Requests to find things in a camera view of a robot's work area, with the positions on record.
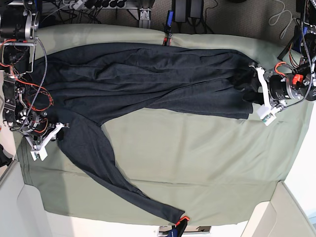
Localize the braided black white cable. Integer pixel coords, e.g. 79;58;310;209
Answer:
22;37;49;117

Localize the metal table bracket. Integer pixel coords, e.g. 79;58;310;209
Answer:
139;8;151;29

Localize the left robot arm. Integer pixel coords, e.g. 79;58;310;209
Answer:
243;0;316;112

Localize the orange black clamp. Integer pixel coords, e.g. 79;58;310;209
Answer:
167;216;190;237
162;34;172;46

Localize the dark long-sleeve T-shirt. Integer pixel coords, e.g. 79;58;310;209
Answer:
31;43;253;223

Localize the beige plastic bin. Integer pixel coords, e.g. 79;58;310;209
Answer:
0;159;75;237
241;181;316;237

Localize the beige plastic bin left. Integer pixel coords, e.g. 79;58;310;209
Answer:
0;159;75;237

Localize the green table cloth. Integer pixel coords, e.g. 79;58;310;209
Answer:
5;23;312;227

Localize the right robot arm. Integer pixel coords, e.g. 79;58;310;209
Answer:
0;0;65;145

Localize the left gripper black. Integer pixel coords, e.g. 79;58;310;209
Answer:
234;63;266;105

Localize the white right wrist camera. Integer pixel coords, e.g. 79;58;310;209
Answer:
30;122;69;161

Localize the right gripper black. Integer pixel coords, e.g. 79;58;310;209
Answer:
37;122;70;145

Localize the grey looped cable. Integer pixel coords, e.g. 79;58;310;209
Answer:
268;0;297;27

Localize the beige plastic bin right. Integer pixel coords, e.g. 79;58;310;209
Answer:
241;181;316;237

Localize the orange black clamp centre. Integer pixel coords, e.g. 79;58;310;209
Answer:
162;34;172;46

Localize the orange black clamp bottom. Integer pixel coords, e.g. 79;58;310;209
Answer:
167;216;190;237

